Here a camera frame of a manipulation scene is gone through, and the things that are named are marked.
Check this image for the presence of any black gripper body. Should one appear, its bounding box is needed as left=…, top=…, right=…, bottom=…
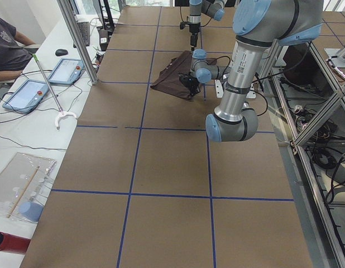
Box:
left=189, top=22, right=200, bottom=36
left=189, top=74, right=200, bottom=94

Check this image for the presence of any dark brown t-shirt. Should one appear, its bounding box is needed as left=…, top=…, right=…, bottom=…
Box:
left=151, top=49, right=222, bottom=99

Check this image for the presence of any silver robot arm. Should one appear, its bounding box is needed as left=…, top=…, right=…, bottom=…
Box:
left=187, top=0, right=227, bottom=51
left=205, top=1, right=323, bottom=142

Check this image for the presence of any black keyboard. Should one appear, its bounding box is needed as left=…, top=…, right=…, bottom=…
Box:
left=76, top=22, right=90, bottom=46

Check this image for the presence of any far blue teach pendant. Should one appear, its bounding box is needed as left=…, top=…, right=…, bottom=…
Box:
left=48, top=58, right=84, bottom=86

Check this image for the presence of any blue teach pendant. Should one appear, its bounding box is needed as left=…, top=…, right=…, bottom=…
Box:
left=2, top=80, right=49, bottom=113
left=48, top=58, right=84, bottom=86

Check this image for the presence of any reacher grabber stick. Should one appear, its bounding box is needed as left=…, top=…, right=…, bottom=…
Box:
left=32, top=54, right=78, bottom=130

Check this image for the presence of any black computer mouse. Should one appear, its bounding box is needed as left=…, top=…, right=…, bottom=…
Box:
left=55, top=49, right=68, bottom=56

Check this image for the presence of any near blue teach pendant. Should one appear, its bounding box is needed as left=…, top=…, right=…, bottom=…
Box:
left=2, top=80, right=49, bottom=113

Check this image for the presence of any wooden dowel rod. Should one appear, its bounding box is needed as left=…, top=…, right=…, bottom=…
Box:
left=6, top=166, right=40, bottom=218

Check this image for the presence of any seated person grey shirt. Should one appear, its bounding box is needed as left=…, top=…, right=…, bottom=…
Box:
left=0, top=18, right=36, bottom=82

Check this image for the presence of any clear acrylic rack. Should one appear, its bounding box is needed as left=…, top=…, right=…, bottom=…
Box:
left=0, top=152, right=56, bottom=221

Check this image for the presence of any light blue plastic cup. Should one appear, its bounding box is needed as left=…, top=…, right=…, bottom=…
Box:
left=19, top=202, right=44, bottom=222

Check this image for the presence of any red cylinder tube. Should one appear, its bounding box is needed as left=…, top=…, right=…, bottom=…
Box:
left=0, top=232, right=31, bottom=255

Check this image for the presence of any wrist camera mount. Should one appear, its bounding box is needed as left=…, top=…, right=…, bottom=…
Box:
left=178, top=73, right=193, bottom=89
left=179, top=21, right=190, bottom=30

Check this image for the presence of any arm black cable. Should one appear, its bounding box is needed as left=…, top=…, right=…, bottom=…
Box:
left=179, top=5, right=190, bottom=26
left=205, top=55, right=232, bottom=69

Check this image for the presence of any aluminium side frame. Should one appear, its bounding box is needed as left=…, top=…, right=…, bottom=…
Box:
left=269, top=36, right=345, bottom=267

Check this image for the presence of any aluminium frame post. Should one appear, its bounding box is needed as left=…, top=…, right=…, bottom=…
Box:
left=57, top=0, right=98, bottom=85

